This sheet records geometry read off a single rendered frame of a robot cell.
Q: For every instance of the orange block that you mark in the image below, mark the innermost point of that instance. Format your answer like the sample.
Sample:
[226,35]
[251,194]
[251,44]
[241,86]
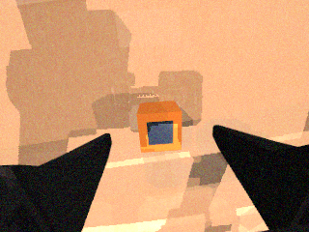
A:
[160,126]

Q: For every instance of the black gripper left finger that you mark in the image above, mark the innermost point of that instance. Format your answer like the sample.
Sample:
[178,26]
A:
[59,193]

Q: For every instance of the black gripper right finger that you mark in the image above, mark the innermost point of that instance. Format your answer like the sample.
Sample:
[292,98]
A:
[275,175]

